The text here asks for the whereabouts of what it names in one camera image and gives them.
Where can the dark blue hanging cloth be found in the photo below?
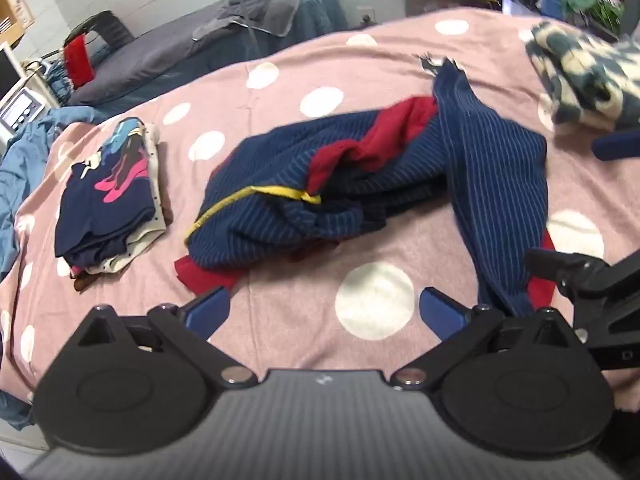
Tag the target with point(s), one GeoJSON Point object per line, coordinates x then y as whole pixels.
{"type": "Point", "coordinates": [60, 85]}

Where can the brown folded garment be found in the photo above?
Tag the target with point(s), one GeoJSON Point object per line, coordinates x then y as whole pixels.
{"type": "Point", "coordinates": [82, 282]}

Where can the white wall socket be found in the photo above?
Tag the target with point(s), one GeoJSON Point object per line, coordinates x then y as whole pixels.
{"type": "Point", "coordinates": [366, 14]}

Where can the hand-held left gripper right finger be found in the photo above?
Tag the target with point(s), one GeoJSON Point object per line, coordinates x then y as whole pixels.
{"type": "Point", "coordinates": [442, 312]}

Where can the grey massage bed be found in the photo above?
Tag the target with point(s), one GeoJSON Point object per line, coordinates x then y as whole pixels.
{"type": "Point", "coordinates": [150, 60]}

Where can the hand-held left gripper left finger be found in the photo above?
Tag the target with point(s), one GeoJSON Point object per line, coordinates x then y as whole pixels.
{"type": "Point", "coordinates": [210, 310]}

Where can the navy striped sweater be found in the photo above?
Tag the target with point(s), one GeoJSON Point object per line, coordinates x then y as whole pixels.
{"type": "Point", "coordinates": [280, 170]}

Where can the light blue duvet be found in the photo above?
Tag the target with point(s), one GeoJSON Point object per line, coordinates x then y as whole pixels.
{"type": "Point", "coordinates": [25, 160]}

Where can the red cloth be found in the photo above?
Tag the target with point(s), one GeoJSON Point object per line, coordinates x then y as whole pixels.
{"type": "Point", "coordinates": [79, 62]}

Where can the white machine with screen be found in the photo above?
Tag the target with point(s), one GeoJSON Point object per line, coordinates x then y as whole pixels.
{"type": "Point", "coordinates": [22, 107]}

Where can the blue cream patterned garment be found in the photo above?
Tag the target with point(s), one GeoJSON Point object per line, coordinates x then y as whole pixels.
{"type": "Point", "coordinates": [580, 70]}

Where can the pink polka dot blanket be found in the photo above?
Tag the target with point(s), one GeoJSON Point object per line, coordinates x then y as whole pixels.
{"type": "Point", "coordinates": [300, 320]}

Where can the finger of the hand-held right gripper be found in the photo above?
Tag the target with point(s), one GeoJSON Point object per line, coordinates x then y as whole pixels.
{"type": "Point", "coordinates": [617, 146]}
{"type": "Point", "coordinates": [575, 272]}

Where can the black chair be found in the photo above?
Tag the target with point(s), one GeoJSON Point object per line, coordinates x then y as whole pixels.
{"type": "Point", "coordinates": [107, 25]}

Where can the wooden shelf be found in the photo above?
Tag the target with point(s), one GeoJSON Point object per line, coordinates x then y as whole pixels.
{"type": "Point", "coordinates": [15, 5]}

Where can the grey towel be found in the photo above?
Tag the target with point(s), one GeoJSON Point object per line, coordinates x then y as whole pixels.
{"type": "Point", "coordinates": [270, 0]}

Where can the navy printed folded garment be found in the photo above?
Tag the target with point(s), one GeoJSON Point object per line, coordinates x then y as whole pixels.
{"type": "Point", "coordinates": [105, 200]}

